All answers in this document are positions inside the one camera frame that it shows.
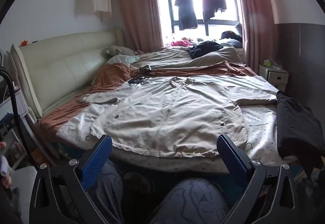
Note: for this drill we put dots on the beige duvet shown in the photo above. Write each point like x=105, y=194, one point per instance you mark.
x=172, y=57

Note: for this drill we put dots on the person's left hand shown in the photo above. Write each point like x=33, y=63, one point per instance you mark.
x=6, y=180

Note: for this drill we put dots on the person's leg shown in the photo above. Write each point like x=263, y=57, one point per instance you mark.
x=109, y=188
x=190, y=201

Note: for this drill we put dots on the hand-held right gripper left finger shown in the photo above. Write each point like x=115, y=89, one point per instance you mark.
x=96, y=160

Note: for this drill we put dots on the white nightstand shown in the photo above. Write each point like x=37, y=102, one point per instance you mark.
x=275, y=78

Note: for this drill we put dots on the pink cloth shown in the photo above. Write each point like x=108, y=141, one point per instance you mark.
x=180, y=43

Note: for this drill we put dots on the dark cloth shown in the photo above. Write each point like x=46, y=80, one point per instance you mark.
x=138, y=79

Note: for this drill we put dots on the grey plush toy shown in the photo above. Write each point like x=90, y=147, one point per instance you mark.
x=119, y=50

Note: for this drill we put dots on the bed with dotted white sheet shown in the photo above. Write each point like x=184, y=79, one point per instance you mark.
x=259, y=122

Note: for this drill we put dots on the dark-framed window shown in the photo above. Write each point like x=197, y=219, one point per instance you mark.
x=206, y=28

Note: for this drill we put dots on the small orange toy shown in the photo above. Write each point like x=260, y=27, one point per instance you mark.
x=24, y=42

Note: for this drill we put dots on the beige zip jacket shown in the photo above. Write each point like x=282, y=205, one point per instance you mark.
x=165, y=117

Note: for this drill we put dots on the dark clothes on windowsill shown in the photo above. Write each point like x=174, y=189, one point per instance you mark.
x=228, y=36

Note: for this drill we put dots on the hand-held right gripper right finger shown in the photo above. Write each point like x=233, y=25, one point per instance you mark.
x=232, y=158

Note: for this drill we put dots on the pale pillow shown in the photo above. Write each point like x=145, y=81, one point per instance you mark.
x=120, y=59

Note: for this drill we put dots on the person's right leg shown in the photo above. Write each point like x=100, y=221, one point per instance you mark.
x=190, y=201

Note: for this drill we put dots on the orange-brown blanket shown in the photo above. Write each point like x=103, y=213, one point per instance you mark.
x=111, y=76

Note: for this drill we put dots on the cream padded headboard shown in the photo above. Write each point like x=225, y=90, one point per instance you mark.
x=63, y=66

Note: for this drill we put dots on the black clothes pile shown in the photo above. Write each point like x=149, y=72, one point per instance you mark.
x=203, y=48

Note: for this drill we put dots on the white shelf unit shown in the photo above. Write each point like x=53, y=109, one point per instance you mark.
x=17, y=104

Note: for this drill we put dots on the person's left leg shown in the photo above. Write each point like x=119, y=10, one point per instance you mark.
x=109, y=188

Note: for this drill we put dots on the black garment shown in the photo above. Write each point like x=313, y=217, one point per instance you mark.
x=294, y=125

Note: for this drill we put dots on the green tissue box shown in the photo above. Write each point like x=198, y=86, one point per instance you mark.
x=268, y=62

